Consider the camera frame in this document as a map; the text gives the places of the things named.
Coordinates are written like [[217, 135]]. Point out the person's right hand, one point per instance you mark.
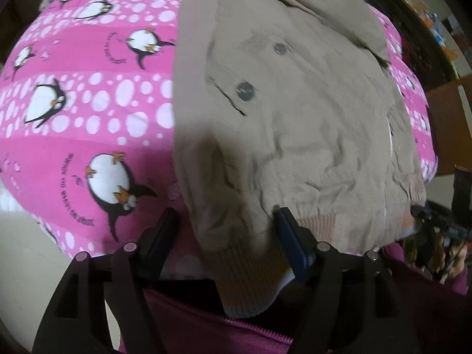
[[455, 261]]

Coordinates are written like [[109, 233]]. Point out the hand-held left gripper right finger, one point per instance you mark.
[[293, 243]]

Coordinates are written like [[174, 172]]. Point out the pink penguin print blanket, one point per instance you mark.
[[92, 118]]

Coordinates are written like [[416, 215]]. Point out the person's maroon zip jacket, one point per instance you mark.
[[424, 320]]

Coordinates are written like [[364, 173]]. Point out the beige jacket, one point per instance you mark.
[[295, 136]]

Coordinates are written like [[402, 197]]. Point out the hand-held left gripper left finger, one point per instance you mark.
[[162, 239]]

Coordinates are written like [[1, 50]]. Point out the brown wooden cabinet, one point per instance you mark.
[[450, 125]]

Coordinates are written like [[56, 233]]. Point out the dark wooden furniture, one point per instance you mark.
[[416, 44]]

